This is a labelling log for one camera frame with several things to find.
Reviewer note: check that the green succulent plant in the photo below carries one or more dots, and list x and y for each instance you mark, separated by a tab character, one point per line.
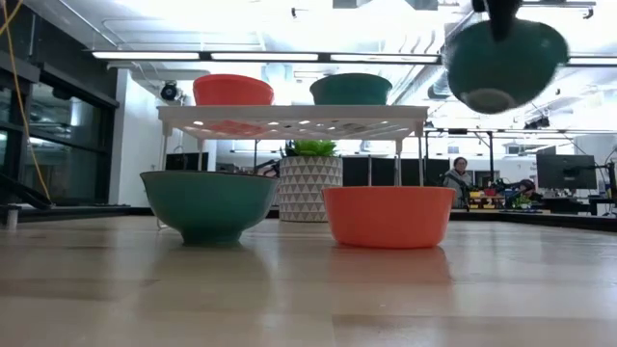
311	148

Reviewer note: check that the round black wall lamp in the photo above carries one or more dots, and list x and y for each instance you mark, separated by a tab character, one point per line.
169	91

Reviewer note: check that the teal speckled mini bowl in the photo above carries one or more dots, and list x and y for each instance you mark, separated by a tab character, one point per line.
207	207
352	91
525	72

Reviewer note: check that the white table foot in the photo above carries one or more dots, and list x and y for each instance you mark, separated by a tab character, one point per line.
12	218

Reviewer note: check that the black computer monitor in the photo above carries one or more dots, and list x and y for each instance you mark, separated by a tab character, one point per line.
185	161
566	171

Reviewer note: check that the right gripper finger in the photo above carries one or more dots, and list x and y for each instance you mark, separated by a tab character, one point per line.
502	19

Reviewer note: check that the person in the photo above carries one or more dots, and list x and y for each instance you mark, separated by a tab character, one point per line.
526	187
458	185

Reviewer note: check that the orange plastic mini bowl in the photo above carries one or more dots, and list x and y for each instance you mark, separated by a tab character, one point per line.
233	91
388	217

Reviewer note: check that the black ceiling spotlight cluster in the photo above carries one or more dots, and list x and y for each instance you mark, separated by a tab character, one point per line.
537	123

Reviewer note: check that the grey triangle-pattern plant pot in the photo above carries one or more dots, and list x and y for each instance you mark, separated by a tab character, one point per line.
311	188

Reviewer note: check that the background black metal stand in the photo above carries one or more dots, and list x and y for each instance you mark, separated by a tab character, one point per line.
490	154

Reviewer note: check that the ceiling light bar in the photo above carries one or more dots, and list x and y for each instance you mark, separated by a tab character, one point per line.
144	55

